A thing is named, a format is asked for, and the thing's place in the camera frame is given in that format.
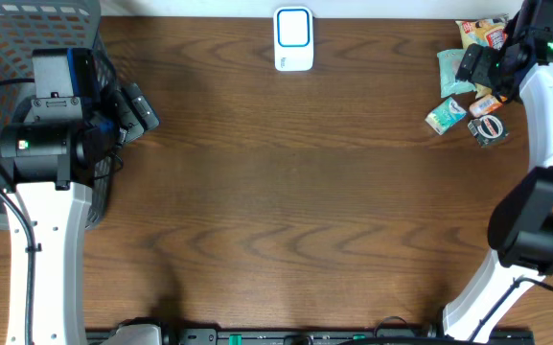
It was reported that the orange tissue pack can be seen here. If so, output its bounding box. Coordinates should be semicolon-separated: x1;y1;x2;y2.
469;94;507;118

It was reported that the yellow white snack bag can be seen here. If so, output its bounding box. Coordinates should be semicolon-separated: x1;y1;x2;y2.
454;13;510;100

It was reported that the mint green snack pouch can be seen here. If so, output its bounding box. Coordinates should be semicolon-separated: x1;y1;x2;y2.
437;49;476;98

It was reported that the round green white item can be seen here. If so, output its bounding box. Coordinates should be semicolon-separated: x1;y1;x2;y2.
468;114;509;148

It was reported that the green tissue pack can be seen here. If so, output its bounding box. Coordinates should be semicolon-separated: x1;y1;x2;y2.
425;97;467;135

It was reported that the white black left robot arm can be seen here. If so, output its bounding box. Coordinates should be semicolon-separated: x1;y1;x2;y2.
0;48;160;344

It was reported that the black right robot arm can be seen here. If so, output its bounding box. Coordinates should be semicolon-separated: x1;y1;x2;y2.
437;41;553;344

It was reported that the white barcode scanner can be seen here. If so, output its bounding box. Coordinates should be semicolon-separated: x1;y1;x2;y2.
273;6;314;72

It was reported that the dark grey plastic basket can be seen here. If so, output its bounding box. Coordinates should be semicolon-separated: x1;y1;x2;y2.
0;0;121;132

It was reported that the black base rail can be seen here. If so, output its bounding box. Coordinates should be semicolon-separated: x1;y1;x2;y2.
86;327;537;345

